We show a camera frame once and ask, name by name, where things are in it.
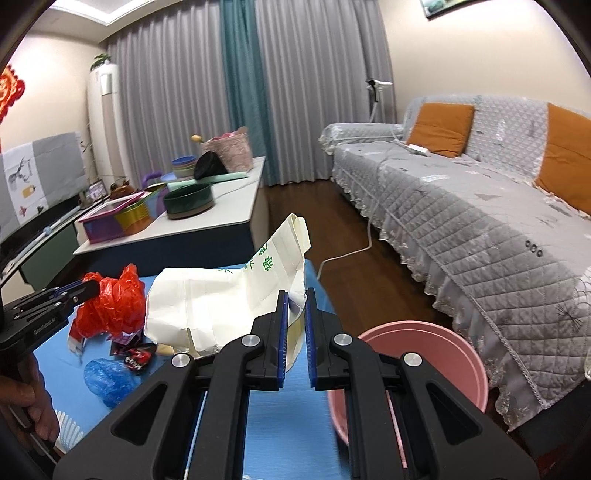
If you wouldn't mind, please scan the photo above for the grey curtain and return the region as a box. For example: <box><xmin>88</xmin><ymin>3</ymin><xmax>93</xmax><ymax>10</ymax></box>
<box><xmin>256</xmin><ymin>0</ymin><xmax>396</xmax><ymax>186</ymax></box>
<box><xmin>106</xmin><ymin>13</ymin><xmax>232</xmax><ymax>182</ymax></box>

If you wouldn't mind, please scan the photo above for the blue table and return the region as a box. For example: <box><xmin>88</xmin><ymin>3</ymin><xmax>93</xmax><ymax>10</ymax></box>
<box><xmin>32</xmin><ymin>261</ymin><xmax>352</xmax><ymax>480</ymax></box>

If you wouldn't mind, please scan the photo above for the person's left hand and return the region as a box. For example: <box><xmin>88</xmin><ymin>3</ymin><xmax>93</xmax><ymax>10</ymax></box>
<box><xmin>0</xmin><ymin>355</ymin><xmax>61</xmax><ymax>441</ymax></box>

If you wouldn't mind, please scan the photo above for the framed wall picture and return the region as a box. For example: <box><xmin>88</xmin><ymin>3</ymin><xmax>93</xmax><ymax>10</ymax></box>
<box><xmin>418</xmin><ymin>0</ymin><xmax>467</xmax><ymax>20</ymax></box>

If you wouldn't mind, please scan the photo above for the white coffee table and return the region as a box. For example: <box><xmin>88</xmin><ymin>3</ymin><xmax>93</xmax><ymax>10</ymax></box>
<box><xmin>73</xmin><ymin>156</ymin><xmax>269</xmax><ymax>278</ymax></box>

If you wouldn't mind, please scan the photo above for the white phone holder stand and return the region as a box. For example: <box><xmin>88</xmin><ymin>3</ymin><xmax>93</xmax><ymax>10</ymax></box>
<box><xmin>366</xmin><ymin>78</ymin><xmax>393</xmax><ymax>126</ymax></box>

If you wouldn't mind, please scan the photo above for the orange cushion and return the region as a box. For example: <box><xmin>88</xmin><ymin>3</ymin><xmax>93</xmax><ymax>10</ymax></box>
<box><xmin>533</xmin><ymin>102</ymin><xmax>591</xmax><ymax>216</ymax></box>
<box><xmin>405</xmin><ymin>102</ymin><xmax>476</xmax><ymax>158</ymax></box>

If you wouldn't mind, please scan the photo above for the stack of coloured bowls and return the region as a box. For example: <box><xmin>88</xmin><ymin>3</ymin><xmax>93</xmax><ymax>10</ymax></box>
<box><xmin>171</xmin><ymin>155</ymin><xmax>198</xmax><ymax>180</ymax></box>

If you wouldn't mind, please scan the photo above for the red plastic bag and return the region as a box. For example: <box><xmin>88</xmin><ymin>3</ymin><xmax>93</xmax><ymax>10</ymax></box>
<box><xmin>75</xmin><ymin>264</ymin><xmax>147</xmax><ymax>343</ymax></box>

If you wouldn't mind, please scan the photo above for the blue plastic bag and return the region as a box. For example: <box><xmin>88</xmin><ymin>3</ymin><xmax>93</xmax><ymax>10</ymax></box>
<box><xmin>84</xmin><ymin>357</ymin><xmax>138</xmax><ymax>408</ymax></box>

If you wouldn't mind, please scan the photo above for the teal curtain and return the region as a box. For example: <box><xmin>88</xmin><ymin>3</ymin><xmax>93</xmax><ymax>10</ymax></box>
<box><xmin>219</xmin><ymin>0</ymin><xmax>278</xmax><ymax>186</ymax></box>

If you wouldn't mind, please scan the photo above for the cream paper bag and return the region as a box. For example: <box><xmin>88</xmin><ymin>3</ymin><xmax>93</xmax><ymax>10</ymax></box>
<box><xmin>144</xmin><ymin>213</ymin><xmax>311</xmax><ymax>372</ymax></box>

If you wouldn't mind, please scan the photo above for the black bag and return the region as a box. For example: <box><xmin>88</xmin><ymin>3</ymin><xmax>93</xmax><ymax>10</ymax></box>
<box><xmin>193</xmin><ymin>151</ymin><xmax>230</xmax><ymax>181</ymax></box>

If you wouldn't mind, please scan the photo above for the dark television stand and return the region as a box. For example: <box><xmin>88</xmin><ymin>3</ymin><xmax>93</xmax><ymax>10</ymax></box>
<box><xmin>0</xmin><ymin>203</ymin><xmax>110</xmax><ymax>297</ymax></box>

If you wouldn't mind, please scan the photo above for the sofa with grey quilted cover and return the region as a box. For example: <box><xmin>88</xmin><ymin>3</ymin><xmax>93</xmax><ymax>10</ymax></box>
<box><xmin>318</xmin><ymin>95</ymin><xmax>591</xmax><ymax>433</ymax></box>

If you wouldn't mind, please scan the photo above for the dark green round pot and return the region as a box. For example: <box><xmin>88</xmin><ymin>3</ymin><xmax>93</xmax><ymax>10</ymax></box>
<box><xmin>163</xmin><ymin>182</ymin><xmax>216</xmax><ymax>220</ymax></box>

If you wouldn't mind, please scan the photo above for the dark storage box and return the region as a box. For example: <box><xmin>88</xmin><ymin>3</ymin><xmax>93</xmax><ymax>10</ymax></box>
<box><xmin>512</xmin><ymin>401</ymin><xmax>591</xmax><ymax>468</ymax></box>

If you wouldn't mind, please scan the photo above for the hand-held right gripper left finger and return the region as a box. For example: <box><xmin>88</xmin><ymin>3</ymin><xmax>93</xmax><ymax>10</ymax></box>
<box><xmin>53</xmin><ymin>290</ymin><xmax>291</xmax><ymax>480</ymax></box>

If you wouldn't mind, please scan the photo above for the light green flat board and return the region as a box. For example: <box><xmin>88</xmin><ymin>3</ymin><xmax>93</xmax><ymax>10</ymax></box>
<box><xmin>167</xmin><ymin>170</ymin><xmax>250</xmax><ymax>190</ymax></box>

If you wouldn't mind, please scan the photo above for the white power cable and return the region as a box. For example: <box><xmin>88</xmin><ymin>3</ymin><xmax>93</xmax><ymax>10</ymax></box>
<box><xmin>316</xmin><ymin>124</ymin><xmax>408</xmax><ymax>280</ymax></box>

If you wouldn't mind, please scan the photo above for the red wall decoration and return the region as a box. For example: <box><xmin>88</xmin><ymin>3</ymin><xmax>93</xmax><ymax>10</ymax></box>
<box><xmin>0</xmin><ymin>65</ymin><xmax>27</xmax><ymax>123</ymax></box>

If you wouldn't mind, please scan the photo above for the white standing air conditioner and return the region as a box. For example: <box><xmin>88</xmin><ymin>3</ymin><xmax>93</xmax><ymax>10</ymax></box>
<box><xmin>87</xmin><ymin>64</ymin><xmax>133</xmax><ymax>185</ymax></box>

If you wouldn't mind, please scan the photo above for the pink patterned basket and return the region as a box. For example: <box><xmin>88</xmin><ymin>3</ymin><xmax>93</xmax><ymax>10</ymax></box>
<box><xmin>201</xmin><ymin>126</ymin><xmax>254</xmax><ymax>174</ymax></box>

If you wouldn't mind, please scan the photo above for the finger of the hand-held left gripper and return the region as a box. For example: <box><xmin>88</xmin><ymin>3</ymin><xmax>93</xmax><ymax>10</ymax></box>
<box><xmin>42</xmin><ymin>279</ymin><xmax>101</xmax><ymax>304</ymax></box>
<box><xmin>54</xmin><ymin>297</ymin><xmax>88</xmax><ymax>320</ymax></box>

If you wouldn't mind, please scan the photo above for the pink plastic basin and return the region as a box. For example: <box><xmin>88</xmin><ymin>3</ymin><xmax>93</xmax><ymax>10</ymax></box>
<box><xmin>327</xmin><ymin>322</ymin><xmax>489</xmax><ymax>467</ymax></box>

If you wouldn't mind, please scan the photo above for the dark red snack wrapper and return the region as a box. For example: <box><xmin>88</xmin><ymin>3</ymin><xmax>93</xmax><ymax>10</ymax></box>
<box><xmin>111</xmin><ymin>336</ymin><xmax>156</xmax><ymax>373</ymax></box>

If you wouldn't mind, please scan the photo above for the television with grey cover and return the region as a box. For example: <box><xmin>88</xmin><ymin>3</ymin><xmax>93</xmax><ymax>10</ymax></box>
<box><xmin>0</xmin><ymin>131</ymin><xmax>89</xmax><ymax>239</ymax></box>

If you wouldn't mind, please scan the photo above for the multicoloured storage box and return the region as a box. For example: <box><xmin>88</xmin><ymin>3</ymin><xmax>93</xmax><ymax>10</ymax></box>
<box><xmin>78</xmin><ymin>190</ymin><xmax>158</xmax><ymax>244</ymax></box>

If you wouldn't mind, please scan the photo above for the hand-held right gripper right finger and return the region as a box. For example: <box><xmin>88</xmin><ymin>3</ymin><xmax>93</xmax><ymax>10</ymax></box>
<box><xmin>305</xmin><ymin>287</ymin><xmax>541</xmax><ymax>480</ymax></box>

